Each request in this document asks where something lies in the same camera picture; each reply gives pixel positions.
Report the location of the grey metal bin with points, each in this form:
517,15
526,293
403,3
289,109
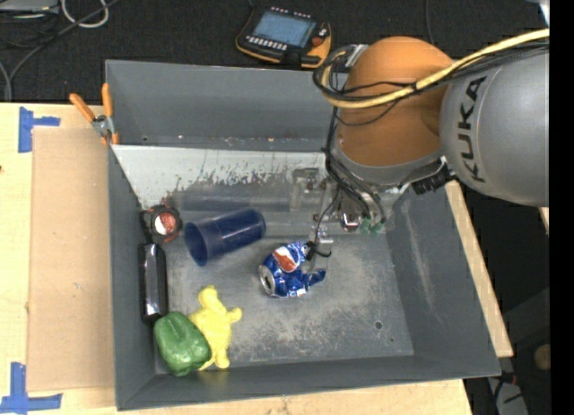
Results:
269,104

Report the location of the green toy pepper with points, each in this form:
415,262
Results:
179,343

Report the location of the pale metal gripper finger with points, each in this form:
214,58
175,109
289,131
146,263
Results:
317,264
326,239

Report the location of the crushed blue soda can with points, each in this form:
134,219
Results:
287,279

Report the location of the shiny black flat packet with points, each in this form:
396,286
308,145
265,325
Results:
154,283

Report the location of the yellow toy turtle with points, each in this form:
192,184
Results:
216,323

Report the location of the dark blue plastic cup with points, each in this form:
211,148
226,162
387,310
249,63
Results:
228,231

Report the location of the brown cardboard board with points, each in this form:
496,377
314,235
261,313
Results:
67,261

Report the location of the black cylinder on white bracket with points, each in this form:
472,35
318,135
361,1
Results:
431,182

